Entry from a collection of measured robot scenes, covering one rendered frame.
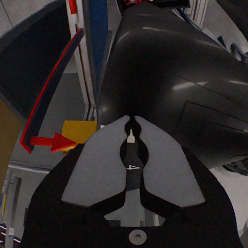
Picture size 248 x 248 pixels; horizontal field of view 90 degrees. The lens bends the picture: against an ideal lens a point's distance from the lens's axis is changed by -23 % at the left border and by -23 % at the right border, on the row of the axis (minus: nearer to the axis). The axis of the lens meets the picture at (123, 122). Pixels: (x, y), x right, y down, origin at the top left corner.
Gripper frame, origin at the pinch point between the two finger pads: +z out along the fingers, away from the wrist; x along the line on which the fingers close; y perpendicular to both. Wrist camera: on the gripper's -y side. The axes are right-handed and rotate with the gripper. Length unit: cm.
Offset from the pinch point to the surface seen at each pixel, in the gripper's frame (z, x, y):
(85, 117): 35.5, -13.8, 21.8
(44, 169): 44, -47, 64
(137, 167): 1.6, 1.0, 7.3
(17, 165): 44, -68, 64
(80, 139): 21.6, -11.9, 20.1
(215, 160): 2.3, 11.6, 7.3
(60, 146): 1.2, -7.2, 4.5
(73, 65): 134, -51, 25
